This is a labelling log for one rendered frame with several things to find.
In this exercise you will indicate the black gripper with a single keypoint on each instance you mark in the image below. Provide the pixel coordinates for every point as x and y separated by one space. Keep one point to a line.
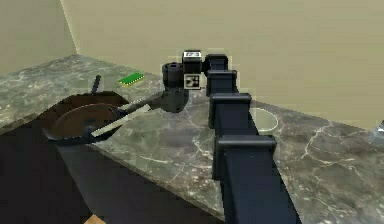
173 98

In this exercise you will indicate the brown frying pan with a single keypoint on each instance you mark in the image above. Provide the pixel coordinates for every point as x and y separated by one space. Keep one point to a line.
78 120

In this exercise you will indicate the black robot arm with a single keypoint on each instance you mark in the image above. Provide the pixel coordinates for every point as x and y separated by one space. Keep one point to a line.
248 176

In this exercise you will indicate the marble top kitchen counter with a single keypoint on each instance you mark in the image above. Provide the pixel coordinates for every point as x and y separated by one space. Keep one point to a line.
166 153

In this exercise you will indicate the green sponge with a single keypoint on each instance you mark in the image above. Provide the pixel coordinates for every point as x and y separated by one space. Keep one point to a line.
131 79

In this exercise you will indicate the clear glass bowl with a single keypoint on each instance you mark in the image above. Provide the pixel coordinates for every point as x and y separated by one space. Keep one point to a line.
266 121

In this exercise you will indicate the pale grey glass object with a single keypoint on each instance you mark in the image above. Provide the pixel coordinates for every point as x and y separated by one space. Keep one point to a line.
378 135

